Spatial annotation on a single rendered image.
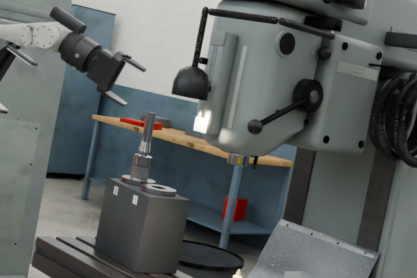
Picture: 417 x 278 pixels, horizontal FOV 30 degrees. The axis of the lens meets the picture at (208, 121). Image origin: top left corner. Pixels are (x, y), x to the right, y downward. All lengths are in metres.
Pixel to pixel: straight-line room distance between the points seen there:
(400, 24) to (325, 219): 0.52
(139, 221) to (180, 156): 6.26
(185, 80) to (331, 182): 0.62
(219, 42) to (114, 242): 0.64
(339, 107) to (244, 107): 0.25
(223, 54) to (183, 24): 6.80
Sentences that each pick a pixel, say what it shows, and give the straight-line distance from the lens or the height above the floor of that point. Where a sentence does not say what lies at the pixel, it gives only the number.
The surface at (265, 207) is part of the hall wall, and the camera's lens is 7.22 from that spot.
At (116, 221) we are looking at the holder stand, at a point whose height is 1.06.
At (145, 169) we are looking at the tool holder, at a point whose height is 1.20.
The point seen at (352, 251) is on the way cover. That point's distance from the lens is 1.91.
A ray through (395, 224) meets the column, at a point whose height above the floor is 1.20.
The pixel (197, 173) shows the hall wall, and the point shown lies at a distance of 7.90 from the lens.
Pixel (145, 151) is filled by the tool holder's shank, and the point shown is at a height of 1.24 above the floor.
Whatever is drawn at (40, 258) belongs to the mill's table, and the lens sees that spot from 2.05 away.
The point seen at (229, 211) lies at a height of 0.41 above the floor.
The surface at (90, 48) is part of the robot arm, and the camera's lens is 2.01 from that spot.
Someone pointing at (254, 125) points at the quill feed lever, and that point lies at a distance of 1.48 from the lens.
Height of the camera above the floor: 1.45
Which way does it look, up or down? 3 degrees down
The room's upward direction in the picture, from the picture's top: 11 degrees clockwise
